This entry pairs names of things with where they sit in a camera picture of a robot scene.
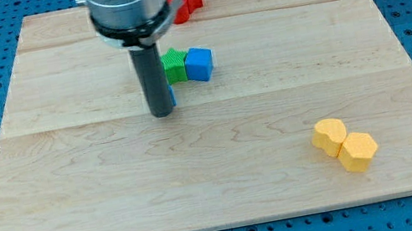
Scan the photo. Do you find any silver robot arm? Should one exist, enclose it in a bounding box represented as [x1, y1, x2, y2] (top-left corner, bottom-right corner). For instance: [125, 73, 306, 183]
[75, 0, 186, 51]

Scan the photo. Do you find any wooden board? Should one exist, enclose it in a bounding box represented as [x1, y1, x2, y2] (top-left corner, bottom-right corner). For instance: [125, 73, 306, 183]
[0, 0, 412, 231]

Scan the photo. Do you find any small blue block behind rod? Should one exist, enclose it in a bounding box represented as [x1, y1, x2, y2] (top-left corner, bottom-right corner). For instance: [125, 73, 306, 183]
[167, 85, 177, 107]

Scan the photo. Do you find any blue cube block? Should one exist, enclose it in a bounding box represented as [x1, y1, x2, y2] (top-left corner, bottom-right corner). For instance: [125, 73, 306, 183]
[184, 48, 214, 82]

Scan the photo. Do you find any green star block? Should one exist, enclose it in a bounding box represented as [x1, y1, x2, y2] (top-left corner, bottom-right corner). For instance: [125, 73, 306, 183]
[160, 48, 188, 85]

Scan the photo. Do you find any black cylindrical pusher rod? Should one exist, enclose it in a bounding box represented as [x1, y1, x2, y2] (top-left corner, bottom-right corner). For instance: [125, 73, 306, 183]
[129, 44, 173, 118]

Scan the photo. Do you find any red round block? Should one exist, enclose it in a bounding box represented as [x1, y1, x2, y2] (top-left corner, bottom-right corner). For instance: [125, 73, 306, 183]
[167, 0, 190, 25]

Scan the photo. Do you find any yellow heart block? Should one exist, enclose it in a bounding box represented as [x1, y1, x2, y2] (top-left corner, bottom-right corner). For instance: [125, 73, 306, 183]
[312, 118, 347, 157]

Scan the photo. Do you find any yellow hexagon block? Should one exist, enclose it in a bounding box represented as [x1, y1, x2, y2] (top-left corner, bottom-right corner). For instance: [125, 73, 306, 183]
[337, 132, 379, 173]

